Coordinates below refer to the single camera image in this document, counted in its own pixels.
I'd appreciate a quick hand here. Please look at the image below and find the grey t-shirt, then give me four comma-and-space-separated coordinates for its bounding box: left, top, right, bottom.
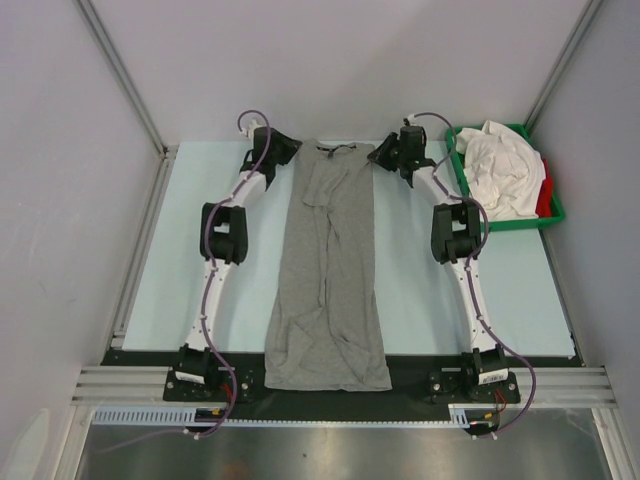
265, 140, 392, 392

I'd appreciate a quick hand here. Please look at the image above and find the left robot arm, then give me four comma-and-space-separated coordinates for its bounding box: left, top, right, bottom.
172, 126, 302, 400

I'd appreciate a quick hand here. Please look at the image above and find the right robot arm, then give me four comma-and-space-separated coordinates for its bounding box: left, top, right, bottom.
368, 126, 510, 401

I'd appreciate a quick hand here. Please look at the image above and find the white t-shirt in bin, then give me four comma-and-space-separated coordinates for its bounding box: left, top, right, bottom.
456, 120, 545, 222

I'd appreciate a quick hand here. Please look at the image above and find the red t-shirt in bin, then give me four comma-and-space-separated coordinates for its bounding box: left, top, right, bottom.
535, 158, 554, 218

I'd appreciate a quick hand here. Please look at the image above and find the green plastic bin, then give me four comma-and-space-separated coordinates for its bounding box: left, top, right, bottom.
446, 120, 566, 232

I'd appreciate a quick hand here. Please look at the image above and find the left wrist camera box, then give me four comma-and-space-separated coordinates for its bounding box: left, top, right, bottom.
240, 119, 264, 140

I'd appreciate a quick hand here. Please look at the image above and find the right aluminium corner post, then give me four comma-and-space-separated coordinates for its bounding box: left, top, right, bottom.
524, 0, 607, 135

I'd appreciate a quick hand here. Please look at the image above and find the aluminium corner post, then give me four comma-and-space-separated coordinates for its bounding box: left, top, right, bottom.
524, 0, 607, 135
73, 0, 167, 156

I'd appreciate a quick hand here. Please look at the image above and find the left aluminium corner post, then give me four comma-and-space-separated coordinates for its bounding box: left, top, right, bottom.
73, 0, 167, 156

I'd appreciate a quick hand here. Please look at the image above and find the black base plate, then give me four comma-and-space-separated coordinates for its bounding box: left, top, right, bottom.
102, 351, 524, 421

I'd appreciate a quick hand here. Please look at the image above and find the aluminium front rail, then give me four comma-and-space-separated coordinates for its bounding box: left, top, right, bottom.
71, 366, 617, 408

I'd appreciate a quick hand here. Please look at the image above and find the white cable duct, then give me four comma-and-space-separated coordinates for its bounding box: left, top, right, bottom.
91, 405, 498, 432

